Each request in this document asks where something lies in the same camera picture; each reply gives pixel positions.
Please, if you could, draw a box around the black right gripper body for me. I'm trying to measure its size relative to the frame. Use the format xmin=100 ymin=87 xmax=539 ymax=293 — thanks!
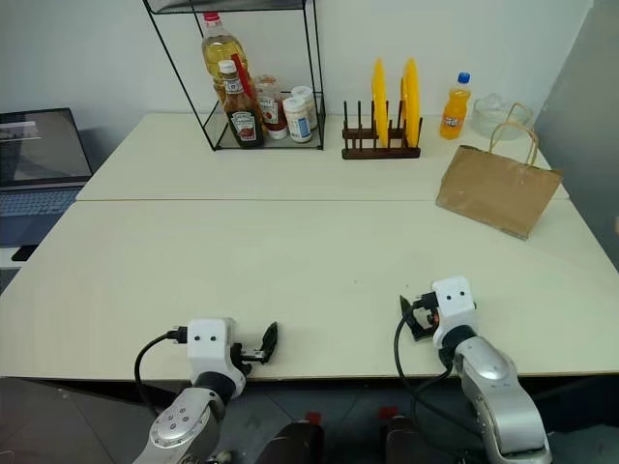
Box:
xmin=410 ymin=291 xmax=441 ymax=335

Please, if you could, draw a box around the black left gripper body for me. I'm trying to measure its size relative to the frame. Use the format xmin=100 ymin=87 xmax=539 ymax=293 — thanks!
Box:
xmin=230 ymin=340 xmax=268 ymax=375

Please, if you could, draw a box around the dark rounded shape red mark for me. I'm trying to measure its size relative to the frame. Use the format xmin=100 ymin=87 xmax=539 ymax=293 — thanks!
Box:
xmin=263 ymin=410 xmax=326 ymax=464
xmin=376 ymin=407 xmax=436 ymax=464

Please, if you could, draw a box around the dark wooden plate rack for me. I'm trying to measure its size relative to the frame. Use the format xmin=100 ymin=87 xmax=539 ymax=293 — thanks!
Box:
xmin=340 ymin=100 xmax=424 ymax=161

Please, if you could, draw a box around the clear glass bowl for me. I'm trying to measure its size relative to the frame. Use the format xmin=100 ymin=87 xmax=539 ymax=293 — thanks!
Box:
xmin=472 ymin=93 xmax=536 ymax=142

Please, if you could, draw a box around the orange soda bottle blue cap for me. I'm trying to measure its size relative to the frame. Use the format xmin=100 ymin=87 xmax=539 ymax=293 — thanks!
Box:
xmin=438 ymin=71 xmax=473 ymax=142

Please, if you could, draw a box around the yellow plate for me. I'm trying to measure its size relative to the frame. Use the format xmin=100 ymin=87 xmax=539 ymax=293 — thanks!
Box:
xmin=398 ymin=57 xmax=422 ymax=147
xmin=370 ymin=57 xmax=392 ymax=149

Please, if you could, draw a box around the glass Heinz ketchup bottle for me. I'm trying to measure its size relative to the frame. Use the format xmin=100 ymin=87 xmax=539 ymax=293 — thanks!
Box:
xmin=217 ymin=60 xmax=266 ymax=149

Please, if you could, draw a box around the white jar with blue label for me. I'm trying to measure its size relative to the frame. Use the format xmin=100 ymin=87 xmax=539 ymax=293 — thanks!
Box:
xmin=290 ymin=85 xmax=321 ymax=131
xmin=281 ymin=95 xmax=314 ymax=144

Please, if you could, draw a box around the red squeeze ketchup bottle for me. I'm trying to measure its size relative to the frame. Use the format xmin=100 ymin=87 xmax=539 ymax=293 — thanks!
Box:
xmin=253 ymin=73 xmax=290 ymax=141

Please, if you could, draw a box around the grey upright panel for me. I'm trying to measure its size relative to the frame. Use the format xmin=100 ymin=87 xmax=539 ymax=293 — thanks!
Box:
xmin=533 ymin=0 xmax=619 ymax=273

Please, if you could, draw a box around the yellow cooking oil bottle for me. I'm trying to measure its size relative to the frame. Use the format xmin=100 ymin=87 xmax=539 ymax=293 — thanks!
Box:
xmin=201 ymin=13 xmax=253 ymax=105

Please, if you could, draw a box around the grey open laptop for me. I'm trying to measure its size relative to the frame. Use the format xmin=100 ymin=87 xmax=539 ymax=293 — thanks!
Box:
xmin=0 ymin=107 xmax=95 ymax=234

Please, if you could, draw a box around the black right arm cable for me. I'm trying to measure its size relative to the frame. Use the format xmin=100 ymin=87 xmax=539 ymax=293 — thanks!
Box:
xmin=394 ymin=303 xmax=478 ymax=439

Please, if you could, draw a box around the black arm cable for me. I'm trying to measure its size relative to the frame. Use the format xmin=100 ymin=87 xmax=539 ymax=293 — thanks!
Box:
xmin=394 ymin=303 xmax=478 ymax=439
xmin=133 ymin=327 xmax=189 ymax=418

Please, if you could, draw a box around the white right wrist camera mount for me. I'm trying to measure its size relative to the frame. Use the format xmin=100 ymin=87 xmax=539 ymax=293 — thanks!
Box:
xmin=430 ymin=275 xmax=479 ymax=348

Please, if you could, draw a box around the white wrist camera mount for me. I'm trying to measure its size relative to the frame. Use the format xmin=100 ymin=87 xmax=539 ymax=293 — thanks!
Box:
xmin=430 ymin=275 xmax=479 ymax=348
xmin=186 ymin=317 xmax=246 ymax=384

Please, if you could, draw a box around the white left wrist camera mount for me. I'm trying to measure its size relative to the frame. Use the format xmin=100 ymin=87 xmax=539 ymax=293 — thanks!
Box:
xmin=186 ymin=317 xmax=246 ymax=384

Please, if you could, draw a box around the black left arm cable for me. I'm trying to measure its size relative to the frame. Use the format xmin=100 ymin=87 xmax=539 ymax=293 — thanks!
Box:
xmin=133 ymin=327 xmax=189 ymax=418

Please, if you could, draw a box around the brown paper bag with handles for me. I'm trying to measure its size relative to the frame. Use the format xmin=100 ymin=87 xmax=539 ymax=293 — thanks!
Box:
xmin=434 ymin=101 xmax=565 ymax=242

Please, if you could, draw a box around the black wire shelf rack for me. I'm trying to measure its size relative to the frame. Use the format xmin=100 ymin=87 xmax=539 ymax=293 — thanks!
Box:
xmin=142 ymin=0 xmax=326 ymax=153

